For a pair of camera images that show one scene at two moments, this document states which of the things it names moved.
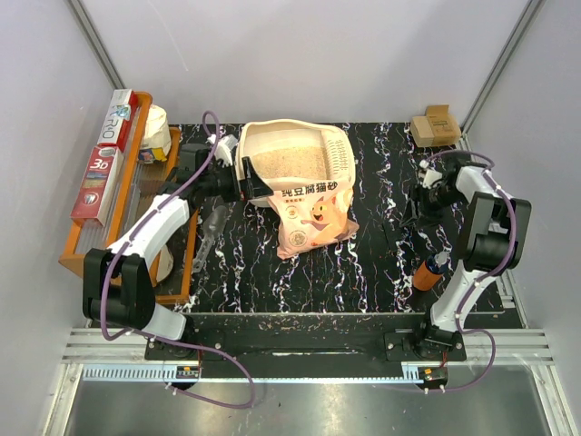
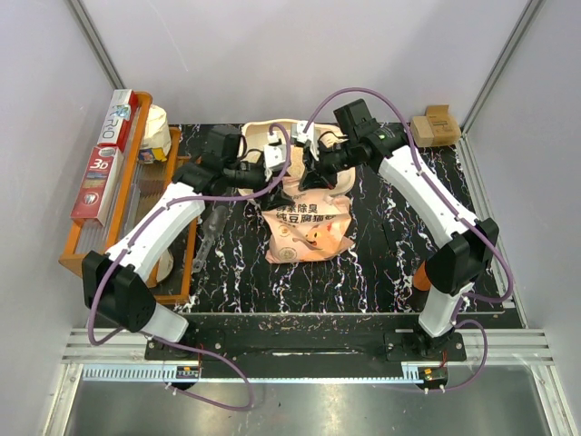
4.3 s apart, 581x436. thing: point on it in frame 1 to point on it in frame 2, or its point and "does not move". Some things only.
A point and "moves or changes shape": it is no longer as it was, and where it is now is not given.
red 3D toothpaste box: [94, 194] does not move
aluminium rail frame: [528, 347] does not move
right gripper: [420, 193] to [315, 177]
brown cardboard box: [438, 127] does not move
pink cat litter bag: [312, 214] moves or changes shape
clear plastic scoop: [213, 226] does not move
